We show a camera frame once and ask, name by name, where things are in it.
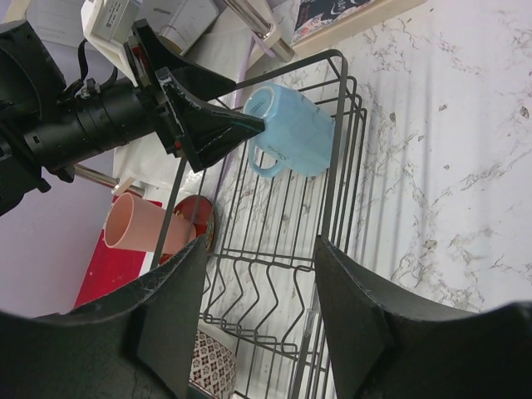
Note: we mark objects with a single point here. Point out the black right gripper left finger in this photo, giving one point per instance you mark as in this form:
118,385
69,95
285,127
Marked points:
136,342

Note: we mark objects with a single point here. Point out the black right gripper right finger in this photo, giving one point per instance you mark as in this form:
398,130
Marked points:
386,342

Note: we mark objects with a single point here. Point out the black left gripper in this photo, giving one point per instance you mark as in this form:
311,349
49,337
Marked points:
179,108

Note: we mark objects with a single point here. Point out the light blue mug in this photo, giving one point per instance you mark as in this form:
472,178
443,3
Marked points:
298,134

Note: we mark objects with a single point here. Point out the red floral plate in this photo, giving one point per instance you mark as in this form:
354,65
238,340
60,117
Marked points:
199,211

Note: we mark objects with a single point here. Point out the pink tumbler cup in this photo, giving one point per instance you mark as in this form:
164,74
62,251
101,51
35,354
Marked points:
134,223

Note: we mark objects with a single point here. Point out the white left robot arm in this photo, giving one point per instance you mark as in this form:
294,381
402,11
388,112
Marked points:
48,125

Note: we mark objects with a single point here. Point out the white wooden shelf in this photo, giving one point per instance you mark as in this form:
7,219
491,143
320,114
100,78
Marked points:
266,40

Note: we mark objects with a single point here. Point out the patterned ceramic bowl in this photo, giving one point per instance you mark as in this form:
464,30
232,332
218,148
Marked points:
214,368

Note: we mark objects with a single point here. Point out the floral cover book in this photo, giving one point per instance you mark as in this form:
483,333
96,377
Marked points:
322,24

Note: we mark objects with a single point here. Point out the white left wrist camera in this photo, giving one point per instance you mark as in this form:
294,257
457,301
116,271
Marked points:
106,25

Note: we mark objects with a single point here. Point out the black wire dish rack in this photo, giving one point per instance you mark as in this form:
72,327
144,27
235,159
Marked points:
259,286

